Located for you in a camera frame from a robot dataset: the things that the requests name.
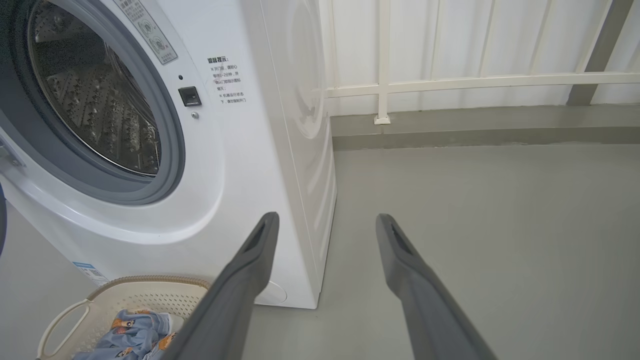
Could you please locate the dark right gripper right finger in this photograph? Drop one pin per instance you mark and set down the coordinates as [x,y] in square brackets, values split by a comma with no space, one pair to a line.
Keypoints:
[420,300]

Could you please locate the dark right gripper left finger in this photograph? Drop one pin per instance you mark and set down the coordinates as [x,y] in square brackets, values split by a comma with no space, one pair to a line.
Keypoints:
[235,300]

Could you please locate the blue cartoon print garment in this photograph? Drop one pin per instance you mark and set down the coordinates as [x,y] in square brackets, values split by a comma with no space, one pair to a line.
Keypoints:
[130,335]

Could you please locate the cream perforated laundry basket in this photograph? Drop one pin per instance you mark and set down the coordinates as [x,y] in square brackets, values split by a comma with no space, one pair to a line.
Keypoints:
[150,295]

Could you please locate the white front-load washing machine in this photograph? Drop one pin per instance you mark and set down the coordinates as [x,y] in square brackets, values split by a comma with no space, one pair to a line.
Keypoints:
[240,175]

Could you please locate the round white filter cover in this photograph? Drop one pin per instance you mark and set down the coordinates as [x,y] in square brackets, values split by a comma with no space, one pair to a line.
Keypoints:
[276,295]

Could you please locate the blue energy label sticker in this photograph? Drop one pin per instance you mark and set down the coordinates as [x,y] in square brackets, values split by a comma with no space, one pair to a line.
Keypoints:
[91,273]

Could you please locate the white metal railing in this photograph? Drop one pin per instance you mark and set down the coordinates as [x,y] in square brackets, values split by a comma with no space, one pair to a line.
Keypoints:
[450,82]

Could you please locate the grey instruction label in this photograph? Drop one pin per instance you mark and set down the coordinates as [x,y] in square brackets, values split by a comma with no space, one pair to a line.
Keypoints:
[147,30]

